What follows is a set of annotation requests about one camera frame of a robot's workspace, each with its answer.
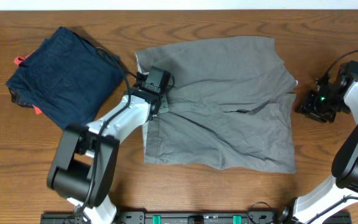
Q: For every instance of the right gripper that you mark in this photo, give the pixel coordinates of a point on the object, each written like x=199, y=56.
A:
x=307, y=107

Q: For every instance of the grey shorts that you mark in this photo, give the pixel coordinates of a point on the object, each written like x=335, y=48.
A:
x=230, y=105

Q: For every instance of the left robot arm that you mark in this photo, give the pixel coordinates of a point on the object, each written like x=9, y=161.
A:
x=83, y=167

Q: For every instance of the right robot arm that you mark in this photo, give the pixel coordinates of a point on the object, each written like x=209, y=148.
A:
x=340, y=189

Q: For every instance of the folded navy blue garment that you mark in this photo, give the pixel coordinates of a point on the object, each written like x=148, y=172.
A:
x=66, y=78

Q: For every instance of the folded red garment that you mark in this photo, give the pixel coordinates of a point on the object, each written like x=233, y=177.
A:
x=18, y=61

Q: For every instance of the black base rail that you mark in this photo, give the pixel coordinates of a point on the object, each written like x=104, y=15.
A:
x=258, y=215

